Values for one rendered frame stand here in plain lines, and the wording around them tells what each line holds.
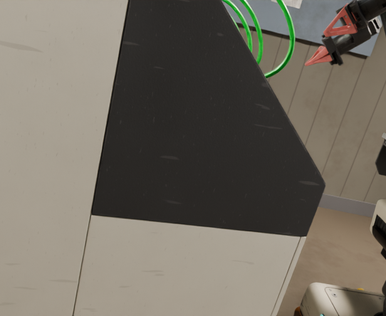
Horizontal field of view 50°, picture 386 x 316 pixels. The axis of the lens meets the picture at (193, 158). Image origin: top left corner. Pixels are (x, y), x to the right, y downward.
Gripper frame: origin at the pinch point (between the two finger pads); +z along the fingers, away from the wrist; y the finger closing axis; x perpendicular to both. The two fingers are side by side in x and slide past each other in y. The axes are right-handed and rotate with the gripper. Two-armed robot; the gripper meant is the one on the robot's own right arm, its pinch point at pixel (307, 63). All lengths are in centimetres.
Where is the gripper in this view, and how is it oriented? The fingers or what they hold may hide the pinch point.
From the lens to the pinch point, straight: 140.0
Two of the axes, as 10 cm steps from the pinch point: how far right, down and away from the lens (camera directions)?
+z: -8.5, 4.7, 2.2
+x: -0.6, 3.2, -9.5
